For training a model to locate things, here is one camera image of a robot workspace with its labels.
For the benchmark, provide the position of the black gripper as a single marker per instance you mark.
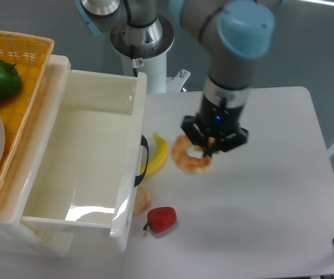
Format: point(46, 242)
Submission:
point(215, 128)

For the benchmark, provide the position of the glazed ring donut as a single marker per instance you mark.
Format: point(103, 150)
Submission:
point(185, 162)

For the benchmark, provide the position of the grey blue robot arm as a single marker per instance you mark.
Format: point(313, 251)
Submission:
point(236, 34)

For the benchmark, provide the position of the open white upper drawer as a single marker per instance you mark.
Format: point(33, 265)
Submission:
point(90, 169)

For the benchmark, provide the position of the white drawer cabinet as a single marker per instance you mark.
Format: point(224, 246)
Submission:
point(17, 235)

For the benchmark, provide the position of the yellow toy banana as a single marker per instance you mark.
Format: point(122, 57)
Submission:
point(158, 159)

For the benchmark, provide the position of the red toy bell pepper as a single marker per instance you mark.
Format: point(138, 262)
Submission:
point(160, 219)

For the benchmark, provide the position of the orange woven basket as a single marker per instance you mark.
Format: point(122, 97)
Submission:
point(23, 60)

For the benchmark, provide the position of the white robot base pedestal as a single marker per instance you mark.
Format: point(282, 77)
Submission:
point(145, 50)

